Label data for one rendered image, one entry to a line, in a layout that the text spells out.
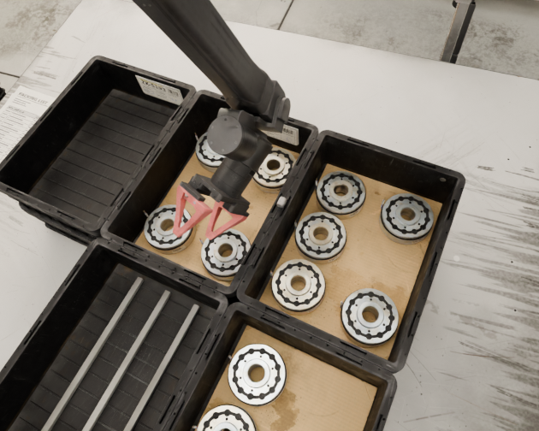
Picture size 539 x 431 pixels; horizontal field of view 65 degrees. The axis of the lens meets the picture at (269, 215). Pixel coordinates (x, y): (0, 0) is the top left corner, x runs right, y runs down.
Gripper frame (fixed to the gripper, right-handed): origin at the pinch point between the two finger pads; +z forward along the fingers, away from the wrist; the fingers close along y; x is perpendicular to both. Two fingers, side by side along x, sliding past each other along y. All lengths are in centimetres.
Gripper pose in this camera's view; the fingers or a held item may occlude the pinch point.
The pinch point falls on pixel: (195, 233)
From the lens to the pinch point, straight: 74.0
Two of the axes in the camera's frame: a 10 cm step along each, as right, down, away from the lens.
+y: 4.1, 1.0, 9.1
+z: -5.6, 8.1, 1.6
